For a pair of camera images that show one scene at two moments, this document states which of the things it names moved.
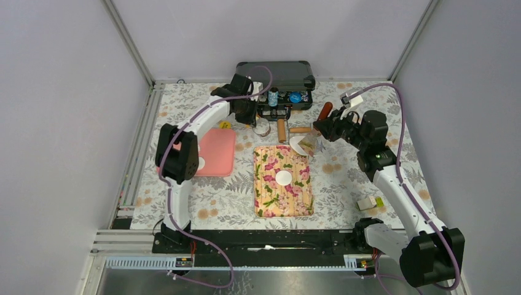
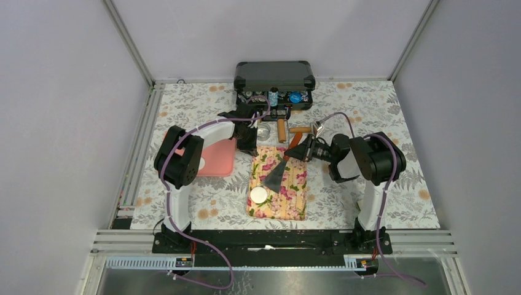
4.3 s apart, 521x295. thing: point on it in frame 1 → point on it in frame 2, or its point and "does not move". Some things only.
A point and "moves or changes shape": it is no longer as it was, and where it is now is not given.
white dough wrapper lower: (201, 163) does not move
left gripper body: (247, 111) → (247, 141)
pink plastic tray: (217, 147) does not move
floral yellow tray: (272, 200) moves or changes shape
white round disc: (283, 177) → (258, 195)
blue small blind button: (295, 97) does not move
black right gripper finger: (327, 127) → (302, 150)
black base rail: (262, 248) does not move
